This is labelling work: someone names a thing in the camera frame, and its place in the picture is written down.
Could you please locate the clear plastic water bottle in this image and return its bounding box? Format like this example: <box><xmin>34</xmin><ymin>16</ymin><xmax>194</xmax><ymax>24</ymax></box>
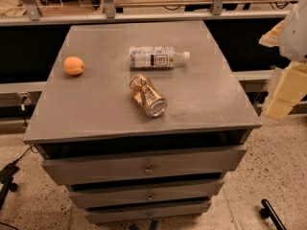
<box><xmin>129</xmin><ymin>46</ymin><xmax>190</xmax><ymax>70</ymax></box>

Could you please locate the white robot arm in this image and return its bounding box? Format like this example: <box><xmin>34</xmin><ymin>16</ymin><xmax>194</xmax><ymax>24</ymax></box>
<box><xmin>259</xmin><ymin>0</ymin><xmax>307</xmax><ymax>120</ymax></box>

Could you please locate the black stand lower left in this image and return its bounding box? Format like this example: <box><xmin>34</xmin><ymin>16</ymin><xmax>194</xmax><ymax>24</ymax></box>
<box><xmin>0</xmin><ymin>176</ymin><xmax>18</xmax><ymax>209</ymax></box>

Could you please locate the top grey drawer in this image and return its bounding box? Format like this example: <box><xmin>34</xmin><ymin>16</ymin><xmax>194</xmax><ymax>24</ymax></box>
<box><xmin>42</xmin><ymin>145</ymin><xmax>247</xmax><ymax>185</ymax></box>

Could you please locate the black bar lower right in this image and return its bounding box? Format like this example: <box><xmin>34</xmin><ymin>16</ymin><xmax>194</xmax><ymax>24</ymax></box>
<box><xmin>259</xmin><ymin>198</ymin><xmax>287</xmax><ymax>230</ymax></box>

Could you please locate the bottom grey drawer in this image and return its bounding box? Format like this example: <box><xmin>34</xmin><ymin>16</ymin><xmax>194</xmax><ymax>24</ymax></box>
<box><xmin>84</xmin><ymin>200</ymin><xmax>211</xmax><ymax>224</ymax></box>

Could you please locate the black power adapter with cable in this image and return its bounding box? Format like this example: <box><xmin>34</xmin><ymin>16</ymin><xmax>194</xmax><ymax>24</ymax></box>
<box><xmin>0</xmin><ymin>148</ymin><xmax>31</xmax><ymax>183</ymax></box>

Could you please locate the grey drawer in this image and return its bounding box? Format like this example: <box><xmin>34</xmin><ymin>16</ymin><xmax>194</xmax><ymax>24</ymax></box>
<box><xmin>42</xmin><ymin>145</ymin><xmax>247</xmax><ymax>185</ymax></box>
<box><xmin>69</xmin><ymin>179</ymin><xmax>224</xmax><ymax>209</ymax></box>
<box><xmin>84</xmin><ymin>200</ymin><xmax>211</xmax><ymax>224</ymax></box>

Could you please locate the orange round fruit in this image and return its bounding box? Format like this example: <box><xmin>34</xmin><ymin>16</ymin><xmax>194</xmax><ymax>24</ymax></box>
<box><xmin>63</xmin><ymin>57</ymin><xmax>84</xmax><ymax>76</ymax></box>

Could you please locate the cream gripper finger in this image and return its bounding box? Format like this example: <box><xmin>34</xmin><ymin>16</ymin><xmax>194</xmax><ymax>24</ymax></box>
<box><xmin>259</xmin><ymin>21</ymin><xmax>283</xmax><ymax>47</ymax></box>
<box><xmin>265</xmin><ymin>61</ymin><xmax>307</xmax><ymax>120</ymax></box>

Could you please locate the grey metal railing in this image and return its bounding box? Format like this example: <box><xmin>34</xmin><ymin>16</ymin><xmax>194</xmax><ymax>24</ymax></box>
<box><xmin>0</xmin><ymin>0</ymin><xmax>298</xmax><ymax>26</ymax></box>

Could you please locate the middle grey drawer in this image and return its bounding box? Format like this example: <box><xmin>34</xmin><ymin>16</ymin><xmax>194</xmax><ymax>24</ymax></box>
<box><xmin>69</xmin><ymin>179</ymin><xmax>224</xmax><ymax>209</ymax></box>

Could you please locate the orange soda can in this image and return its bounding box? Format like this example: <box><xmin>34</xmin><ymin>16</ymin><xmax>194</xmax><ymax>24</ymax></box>
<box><xmin>130</xmin><ymin>75</ymin><xmax>167</xmax><ymax>118</ymax></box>

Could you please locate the grey drawer cabinet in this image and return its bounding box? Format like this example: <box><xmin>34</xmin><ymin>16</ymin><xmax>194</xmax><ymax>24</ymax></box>
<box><xmin>24</xmin><ymin>21</ymin><xmax>260</xmax><ymax>212</ymax></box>

